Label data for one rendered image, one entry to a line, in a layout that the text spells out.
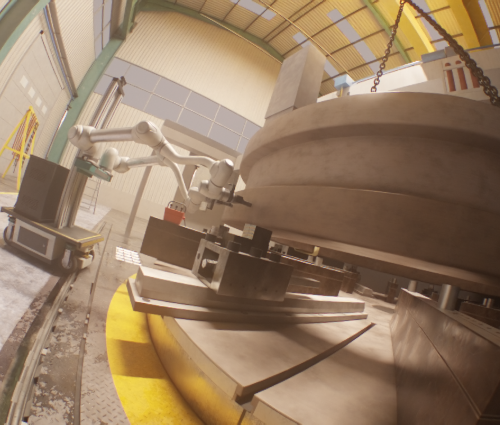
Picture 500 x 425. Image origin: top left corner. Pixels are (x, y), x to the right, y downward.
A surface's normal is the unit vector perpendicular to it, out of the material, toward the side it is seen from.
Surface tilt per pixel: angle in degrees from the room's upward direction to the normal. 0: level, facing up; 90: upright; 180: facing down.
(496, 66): 90
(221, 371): 90
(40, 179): 90
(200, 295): 72
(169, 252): 90
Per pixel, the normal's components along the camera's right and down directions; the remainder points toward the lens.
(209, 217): 0.51, 0.05
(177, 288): 0.61, -0.23
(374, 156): -0.66, -0.28
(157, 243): 0.21, -0.05
